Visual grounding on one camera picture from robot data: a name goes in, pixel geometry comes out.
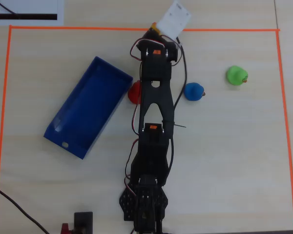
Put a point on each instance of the yellow rubber duck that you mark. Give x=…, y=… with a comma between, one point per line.
x=155, y=27

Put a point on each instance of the black zip tie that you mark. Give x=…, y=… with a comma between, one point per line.
x=178, y=125

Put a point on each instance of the green rubber duck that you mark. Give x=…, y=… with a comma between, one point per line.
x=236, y=75

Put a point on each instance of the blue rectangular plastic box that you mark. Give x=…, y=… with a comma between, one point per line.
x=88, y=107

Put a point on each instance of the white paper with black bar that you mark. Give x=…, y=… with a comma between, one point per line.
x=27, y=12

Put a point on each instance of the black perforated arm base plate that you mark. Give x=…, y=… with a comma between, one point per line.
x=127, y=202

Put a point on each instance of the red rubber duck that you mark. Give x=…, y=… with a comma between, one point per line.
x=134, y=93

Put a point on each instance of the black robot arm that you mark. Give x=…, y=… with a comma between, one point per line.
x=155, y=117

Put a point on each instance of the black and red table clamp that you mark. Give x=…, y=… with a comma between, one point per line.
x=81, y=223

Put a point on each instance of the blue rubber duck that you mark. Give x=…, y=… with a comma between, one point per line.
x=194, y=91

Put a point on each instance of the orange tape strip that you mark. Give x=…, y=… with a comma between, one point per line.
x=112, y=28
x=286, y=126
x=2, y=112

